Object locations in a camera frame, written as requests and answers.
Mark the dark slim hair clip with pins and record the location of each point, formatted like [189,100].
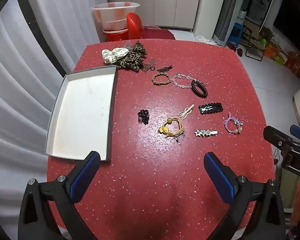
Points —
[165,68]

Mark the white cabinet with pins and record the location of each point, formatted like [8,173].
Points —
[165,5]

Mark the black folding chair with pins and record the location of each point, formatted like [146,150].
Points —
[252,47]

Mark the colourful packets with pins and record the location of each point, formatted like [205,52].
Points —
[290,60]

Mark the thin brown bobby pins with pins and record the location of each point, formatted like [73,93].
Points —
[145,68]

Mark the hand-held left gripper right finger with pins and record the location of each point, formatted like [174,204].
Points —
[218,177]

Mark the white shallow box tray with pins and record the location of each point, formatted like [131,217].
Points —
[82,112]

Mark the silver star hair clip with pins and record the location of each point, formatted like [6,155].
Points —
[205,132]

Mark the blue stool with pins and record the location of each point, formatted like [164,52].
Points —
[236,32]

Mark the dark red stool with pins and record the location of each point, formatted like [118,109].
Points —
[160,33]

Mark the grey curtain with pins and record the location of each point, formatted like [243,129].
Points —
[225,12]

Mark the green plant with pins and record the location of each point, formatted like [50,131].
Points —
[267,33]

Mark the brown snap hair clip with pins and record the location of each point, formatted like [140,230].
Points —
[152,64]

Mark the translucent plastic basin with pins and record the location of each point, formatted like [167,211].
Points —
[110,15]

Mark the cream dotted scrunchie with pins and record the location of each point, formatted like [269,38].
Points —
[110,55]

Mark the pink bow hair clip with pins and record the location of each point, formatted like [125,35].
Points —
[186,111]

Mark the red plastic bucket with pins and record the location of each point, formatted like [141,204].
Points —
[115,35]

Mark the leopard print scrunchie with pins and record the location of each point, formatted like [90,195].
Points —
[132,60]

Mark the white curtain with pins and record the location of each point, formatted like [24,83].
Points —
[15,80]

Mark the black flower snap clip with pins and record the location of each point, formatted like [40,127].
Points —
[211,108]

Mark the dark screen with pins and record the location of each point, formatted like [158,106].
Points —
[295,17]

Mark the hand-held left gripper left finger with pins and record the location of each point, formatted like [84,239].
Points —
[86,177]

